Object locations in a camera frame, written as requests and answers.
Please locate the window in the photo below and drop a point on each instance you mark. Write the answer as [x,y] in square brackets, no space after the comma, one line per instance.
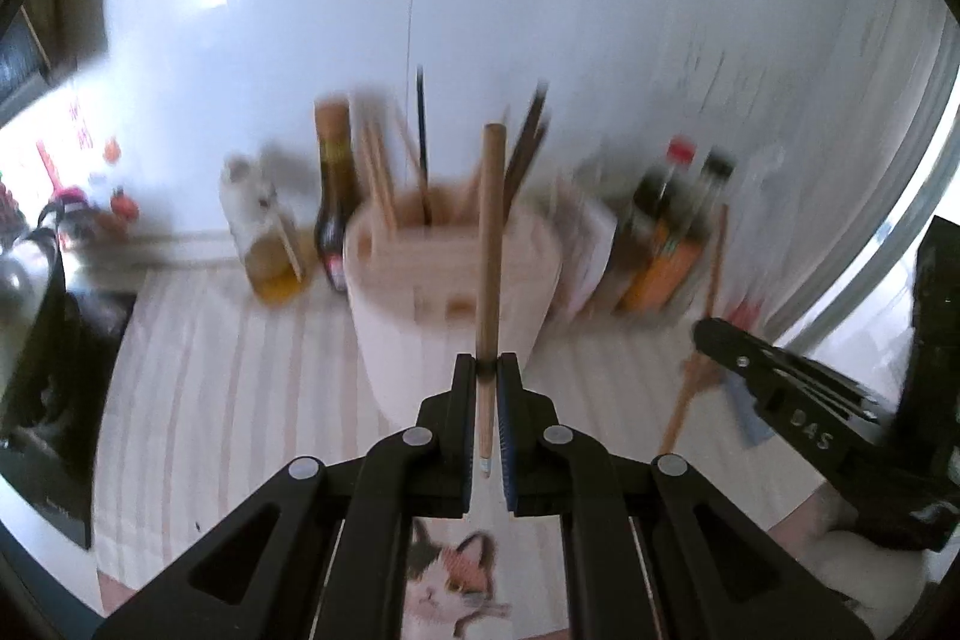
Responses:
[900,280]

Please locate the printed paper packet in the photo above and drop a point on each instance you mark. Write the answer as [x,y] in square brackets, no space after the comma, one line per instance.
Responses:
[589,257]

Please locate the blue smartphone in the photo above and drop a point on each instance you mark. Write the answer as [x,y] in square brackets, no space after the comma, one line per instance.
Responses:
[746,415]

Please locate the dark soy sauce bottle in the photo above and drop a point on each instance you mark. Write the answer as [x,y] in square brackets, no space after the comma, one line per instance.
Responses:
[334,220]

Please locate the orange label jar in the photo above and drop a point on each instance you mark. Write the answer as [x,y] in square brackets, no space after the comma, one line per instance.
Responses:
[660,269]

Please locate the black stove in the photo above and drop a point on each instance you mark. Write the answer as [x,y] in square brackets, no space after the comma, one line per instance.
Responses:
[60,422]

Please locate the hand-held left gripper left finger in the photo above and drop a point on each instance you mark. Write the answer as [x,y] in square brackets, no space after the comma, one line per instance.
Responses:
[461,430]

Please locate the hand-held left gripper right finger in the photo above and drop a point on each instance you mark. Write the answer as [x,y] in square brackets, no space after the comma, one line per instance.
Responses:
[517,445]

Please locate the steel wok with lid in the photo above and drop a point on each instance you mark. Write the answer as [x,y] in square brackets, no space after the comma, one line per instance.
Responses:
[22,280]

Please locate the group of wall stickers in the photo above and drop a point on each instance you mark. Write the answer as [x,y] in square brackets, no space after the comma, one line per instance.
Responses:
[120,205]

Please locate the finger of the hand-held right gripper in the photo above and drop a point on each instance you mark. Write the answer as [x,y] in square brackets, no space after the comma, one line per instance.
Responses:
[847,396]
[810,422]

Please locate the black cap sauce bottle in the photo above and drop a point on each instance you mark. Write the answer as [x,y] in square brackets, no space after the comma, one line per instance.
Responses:
[709,190]

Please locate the black range hood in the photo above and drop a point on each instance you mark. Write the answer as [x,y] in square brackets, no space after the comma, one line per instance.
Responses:
[19,63]

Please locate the clear oil bottle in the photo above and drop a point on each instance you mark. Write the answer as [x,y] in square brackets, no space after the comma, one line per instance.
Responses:
[270,250]

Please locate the person's right forearm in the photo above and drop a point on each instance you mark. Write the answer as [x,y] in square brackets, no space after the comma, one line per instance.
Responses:
[870,572]

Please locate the cream chopstick holder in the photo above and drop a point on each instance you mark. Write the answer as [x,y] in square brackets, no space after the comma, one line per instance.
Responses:
[420,325]

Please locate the striped cat print mat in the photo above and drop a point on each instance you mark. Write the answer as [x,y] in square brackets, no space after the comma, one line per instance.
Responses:
[225,385]

